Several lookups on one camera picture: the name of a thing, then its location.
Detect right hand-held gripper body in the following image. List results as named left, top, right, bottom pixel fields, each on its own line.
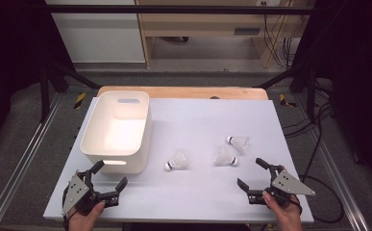
left=248, top=165, right=316, bottom=208

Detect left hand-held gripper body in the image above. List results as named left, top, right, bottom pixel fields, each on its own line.
left=62, top=170, right=121, bottom=216

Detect white feather shuttlecock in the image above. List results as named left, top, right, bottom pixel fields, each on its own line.
left=226, top=135, right=251, bottom=156
left=212, top=145, right=239, bottom=167
left=163, top=149, right=190, bottom=172

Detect white plastic storage bin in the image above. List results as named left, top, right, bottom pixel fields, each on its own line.
left=79, top=90, right=153, bottom=175

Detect person's left hand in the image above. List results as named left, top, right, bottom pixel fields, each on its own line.
left=67, top=200, right=107, bottom=231

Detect person's right hand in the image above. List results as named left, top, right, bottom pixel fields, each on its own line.
left=261, top=191, right=304, bottom=231

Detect yellow black striped tape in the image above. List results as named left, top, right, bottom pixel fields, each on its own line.
left=279, top=93, right=297, bottom=109
left=73, top=92, right=87, bottom=110

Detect black metal stand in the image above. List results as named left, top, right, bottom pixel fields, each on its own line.
left=253, top=62, right=317, bottom=122
left=38, top=61, right=102, bottom=123

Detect wooden table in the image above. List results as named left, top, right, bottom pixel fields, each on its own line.
left=96, top=85, right=269, bottom=101

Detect white cabinet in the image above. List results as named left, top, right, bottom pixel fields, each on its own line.
left=44, top=0, right=147, bottom=64

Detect black curtain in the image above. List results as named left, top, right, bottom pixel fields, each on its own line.
left=297, top=0, right=372, bottom=187
left=0, top=0, right=76, bottom=158

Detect light wooden desk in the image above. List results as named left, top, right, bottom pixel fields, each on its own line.
left=135, top=0, right=316, bottom=69

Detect black horizontal bar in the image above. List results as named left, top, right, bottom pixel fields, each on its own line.
left=43, top=4, right=327, bottom=15

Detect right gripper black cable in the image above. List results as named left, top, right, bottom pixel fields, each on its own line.
left=287, top=192, right=304, bottom=216

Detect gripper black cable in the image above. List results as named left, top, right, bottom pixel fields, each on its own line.
left=287, top=192, right=304, bottom=216
left=62, top=184, right=71, bottom=231

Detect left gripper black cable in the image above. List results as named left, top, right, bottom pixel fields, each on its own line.
left=62, top=184, right=71, bottom=231

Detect aluminium floor rail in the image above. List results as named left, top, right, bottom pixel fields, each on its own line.
left=0, top=94, right=64, bottom=231
left=293, top=94, right=371, bottom=231

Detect black floor cables bundle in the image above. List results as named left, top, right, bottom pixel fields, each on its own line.
left=283, top=80, right=335, bottom=181

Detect long black looped cable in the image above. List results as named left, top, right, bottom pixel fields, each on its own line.
left=298, top=174, right=345, bottom=224

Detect cables hanging at desk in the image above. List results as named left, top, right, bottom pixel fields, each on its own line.
left=262, top=13, right=302, bottom=69

